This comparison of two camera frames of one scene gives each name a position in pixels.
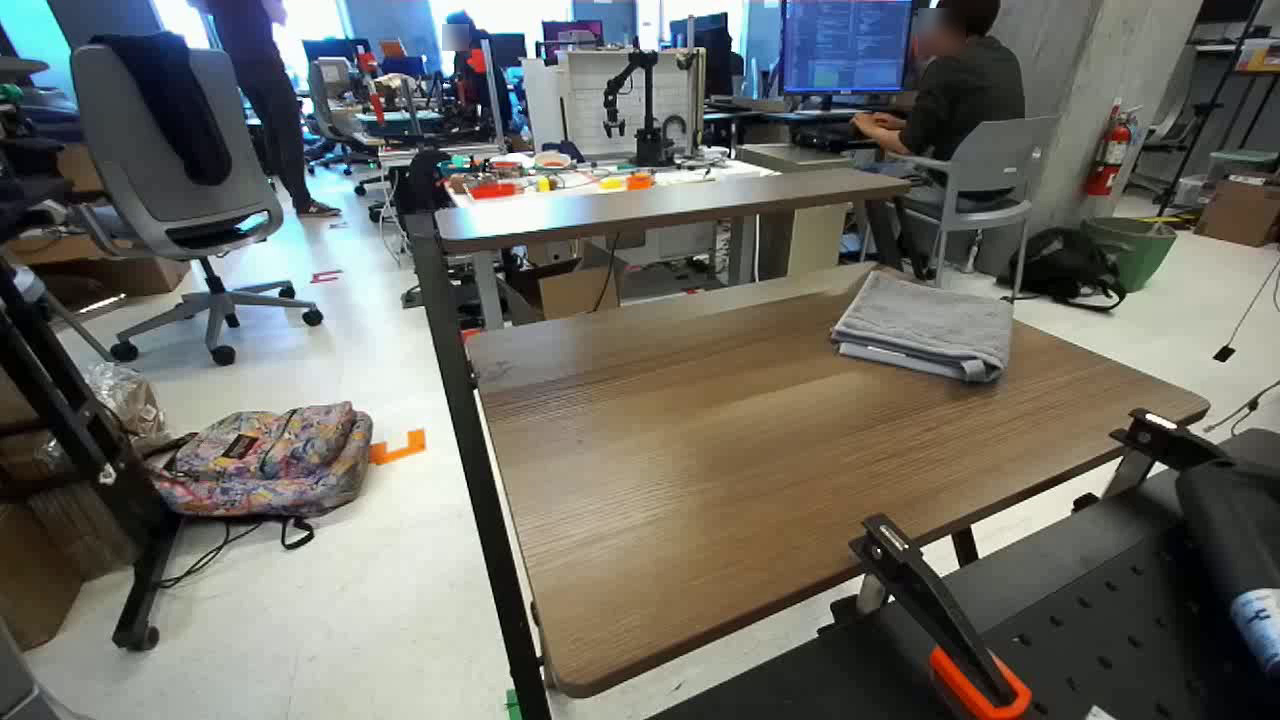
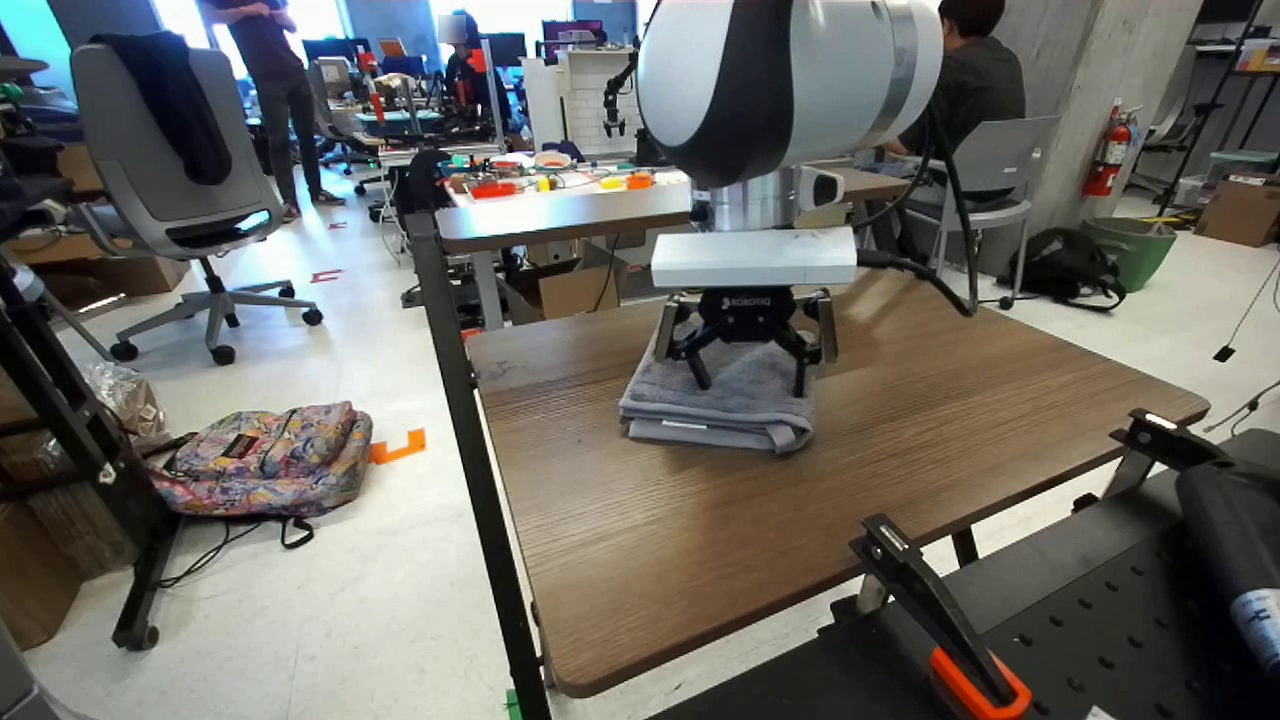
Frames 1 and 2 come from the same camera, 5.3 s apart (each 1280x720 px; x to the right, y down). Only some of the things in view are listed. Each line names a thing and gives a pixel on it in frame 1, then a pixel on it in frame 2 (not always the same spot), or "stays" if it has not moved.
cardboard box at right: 1247,214 stays
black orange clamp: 961,657 stays
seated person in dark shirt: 961,78 stays
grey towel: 930,326 to 745,406
